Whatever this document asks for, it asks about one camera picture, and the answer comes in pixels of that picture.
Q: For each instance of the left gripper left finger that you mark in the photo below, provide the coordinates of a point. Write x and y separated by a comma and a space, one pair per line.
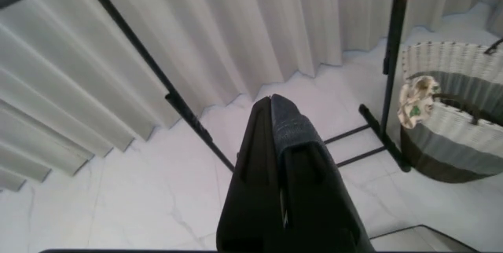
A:
251, 190

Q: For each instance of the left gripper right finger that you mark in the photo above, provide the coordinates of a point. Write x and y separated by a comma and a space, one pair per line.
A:
318, 206

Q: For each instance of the cream printed garment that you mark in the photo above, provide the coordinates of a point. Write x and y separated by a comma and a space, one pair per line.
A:
416, 103

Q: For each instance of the white laundry basket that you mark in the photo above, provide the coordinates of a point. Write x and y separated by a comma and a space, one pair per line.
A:
460, 135

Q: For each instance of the black clothes rack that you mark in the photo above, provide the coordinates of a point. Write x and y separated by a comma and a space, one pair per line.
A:
150, 60

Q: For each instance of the white curtain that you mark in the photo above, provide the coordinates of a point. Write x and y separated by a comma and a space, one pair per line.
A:
196, 29

